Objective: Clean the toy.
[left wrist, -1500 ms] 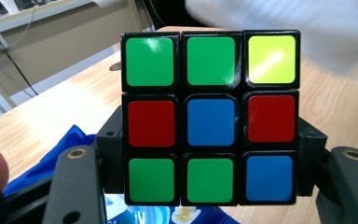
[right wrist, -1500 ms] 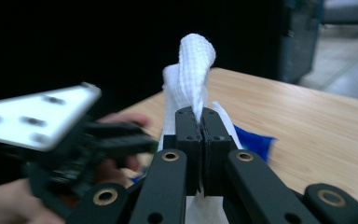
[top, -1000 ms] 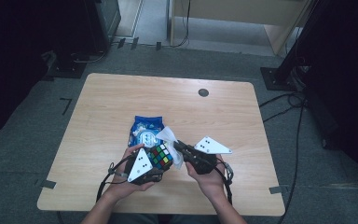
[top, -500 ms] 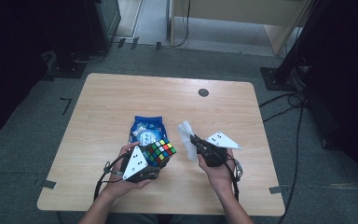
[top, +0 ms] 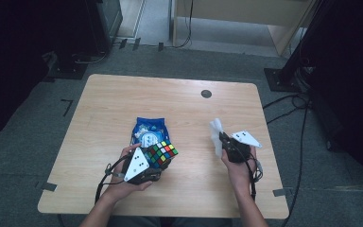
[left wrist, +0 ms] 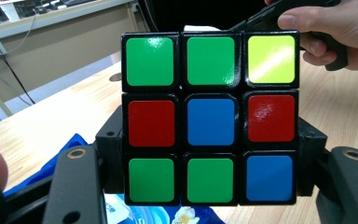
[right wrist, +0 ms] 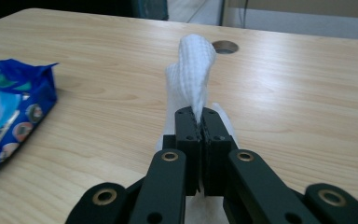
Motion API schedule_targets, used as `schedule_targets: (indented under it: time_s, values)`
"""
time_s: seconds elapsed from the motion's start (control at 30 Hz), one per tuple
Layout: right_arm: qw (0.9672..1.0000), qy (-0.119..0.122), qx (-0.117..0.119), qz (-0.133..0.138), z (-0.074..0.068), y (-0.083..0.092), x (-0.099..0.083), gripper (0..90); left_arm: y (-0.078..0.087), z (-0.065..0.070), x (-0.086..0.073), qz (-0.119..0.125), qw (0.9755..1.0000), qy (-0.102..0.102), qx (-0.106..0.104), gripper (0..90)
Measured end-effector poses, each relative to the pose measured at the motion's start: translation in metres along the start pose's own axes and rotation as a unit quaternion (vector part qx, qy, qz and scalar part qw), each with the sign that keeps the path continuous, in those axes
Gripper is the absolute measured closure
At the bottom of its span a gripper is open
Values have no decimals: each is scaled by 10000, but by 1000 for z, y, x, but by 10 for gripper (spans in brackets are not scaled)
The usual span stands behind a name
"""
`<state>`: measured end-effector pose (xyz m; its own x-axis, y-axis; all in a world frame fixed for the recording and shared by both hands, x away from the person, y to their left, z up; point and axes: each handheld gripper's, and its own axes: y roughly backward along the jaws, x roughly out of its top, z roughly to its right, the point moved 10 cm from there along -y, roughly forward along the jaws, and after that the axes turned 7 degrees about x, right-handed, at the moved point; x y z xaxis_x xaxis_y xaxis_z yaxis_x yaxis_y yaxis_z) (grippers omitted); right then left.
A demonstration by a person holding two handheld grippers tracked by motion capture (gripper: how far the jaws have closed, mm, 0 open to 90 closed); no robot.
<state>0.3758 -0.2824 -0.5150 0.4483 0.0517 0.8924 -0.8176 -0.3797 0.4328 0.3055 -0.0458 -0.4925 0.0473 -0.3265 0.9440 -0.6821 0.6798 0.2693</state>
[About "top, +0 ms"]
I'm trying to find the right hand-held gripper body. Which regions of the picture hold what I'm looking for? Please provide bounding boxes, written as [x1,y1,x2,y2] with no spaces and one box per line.
[221,131,263,164]

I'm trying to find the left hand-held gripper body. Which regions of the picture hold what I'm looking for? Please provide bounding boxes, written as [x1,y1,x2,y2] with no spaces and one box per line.
[122,147,159,185]

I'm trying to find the white wet wipe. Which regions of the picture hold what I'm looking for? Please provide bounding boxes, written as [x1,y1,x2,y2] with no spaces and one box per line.
[209,117,227,159]

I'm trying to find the multicoloured puzzle cube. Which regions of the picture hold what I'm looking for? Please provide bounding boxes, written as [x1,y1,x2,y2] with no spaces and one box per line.
[145,140,180,170]

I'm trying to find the blue wet wipes pack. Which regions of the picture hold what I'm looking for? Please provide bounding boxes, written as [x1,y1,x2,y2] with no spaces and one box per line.
[130,116,170,149]

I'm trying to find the person's right hand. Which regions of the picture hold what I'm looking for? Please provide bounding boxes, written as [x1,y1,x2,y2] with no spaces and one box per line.
[220,146,259,197]

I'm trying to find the person's left hand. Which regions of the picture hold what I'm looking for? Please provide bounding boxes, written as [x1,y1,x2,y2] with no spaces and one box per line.
[105,143,154,203]

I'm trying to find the person's dark trousers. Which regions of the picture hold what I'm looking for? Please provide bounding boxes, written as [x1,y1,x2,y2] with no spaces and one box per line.
[107,216,239,227]

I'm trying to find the grey tape piece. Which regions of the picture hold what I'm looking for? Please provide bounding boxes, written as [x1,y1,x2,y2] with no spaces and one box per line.
[272,187,292,198]
[41,182,59,192]

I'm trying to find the black metal stand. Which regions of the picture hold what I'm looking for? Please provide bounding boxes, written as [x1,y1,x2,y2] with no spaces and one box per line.
[263,0,330,93]

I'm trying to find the light wooden desk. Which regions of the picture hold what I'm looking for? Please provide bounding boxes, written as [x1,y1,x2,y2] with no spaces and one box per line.
[169,0,317,58]

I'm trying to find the black curtain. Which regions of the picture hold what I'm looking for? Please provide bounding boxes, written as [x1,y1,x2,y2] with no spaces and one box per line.
[0,0,99,144]
[296,0,363,202]

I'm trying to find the dark cabinet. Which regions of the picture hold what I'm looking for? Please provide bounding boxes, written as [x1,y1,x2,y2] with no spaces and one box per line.
[86,0,124,54]

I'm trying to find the right hand-held gripper black cable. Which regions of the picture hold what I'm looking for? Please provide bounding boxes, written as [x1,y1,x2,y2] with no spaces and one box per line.
[237,149,265,201]

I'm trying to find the hand-held gripper black cable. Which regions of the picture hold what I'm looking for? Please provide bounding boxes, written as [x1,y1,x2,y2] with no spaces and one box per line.
[95,154,130,205]
[237,149,265,201]

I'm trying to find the left hand-held gripper black cable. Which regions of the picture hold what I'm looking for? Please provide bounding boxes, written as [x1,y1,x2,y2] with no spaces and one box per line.
[95,154,130,205]

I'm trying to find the long black floor cable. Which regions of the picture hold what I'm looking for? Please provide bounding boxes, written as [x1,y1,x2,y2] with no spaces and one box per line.
[282,107,310,227]

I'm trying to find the black stand base plate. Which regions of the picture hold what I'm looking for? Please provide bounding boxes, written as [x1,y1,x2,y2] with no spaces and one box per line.
[45,51,89,80]

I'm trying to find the thin black hanging cable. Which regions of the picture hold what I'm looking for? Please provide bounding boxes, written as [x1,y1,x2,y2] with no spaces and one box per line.
[173,0,194,49]

